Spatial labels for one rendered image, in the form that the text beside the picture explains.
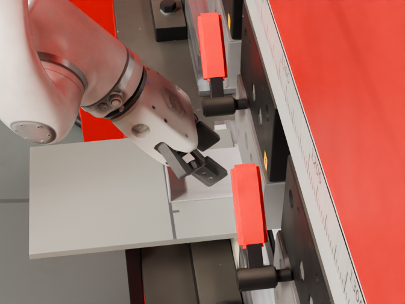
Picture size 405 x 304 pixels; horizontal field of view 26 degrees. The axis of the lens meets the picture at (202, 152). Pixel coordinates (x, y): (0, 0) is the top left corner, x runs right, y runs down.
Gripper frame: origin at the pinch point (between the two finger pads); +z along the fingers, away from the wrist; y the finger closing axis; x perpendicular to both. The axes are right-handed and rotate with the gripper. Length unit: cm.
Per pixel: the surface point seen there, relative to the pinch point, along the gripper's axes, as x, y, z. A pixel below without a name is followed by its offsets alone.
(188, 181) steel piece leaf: 3.9, -1.0, 1.1
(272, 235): -2.3, -10.4, 7.4
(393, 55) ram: -35, -46, -38
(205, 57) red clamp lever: -15.0, -12.9, -20.9
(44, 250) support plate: 17.8, -9.5, -10.3
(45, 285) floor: 91, 62, 59
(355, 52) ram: -32, -42, -36
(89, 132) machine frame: 60, 84, 45
